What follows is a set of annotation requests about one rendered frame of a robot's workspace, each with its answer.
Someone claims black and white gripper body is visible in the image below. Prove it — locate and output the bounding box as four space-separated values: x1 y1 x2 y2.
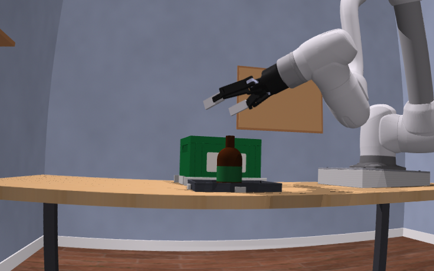
249 64 289 94

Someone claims green divided crate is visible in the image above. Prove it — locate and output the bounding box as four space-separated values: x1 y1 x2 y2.
179 135 261 178

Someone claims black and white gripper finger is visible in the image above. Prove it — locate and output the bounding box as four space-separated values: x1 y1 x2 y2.
203 76 262 110
229 91 273 116

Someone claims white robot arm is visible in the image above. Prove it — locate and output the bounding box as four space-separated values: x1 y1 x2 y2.
277 0 434 170

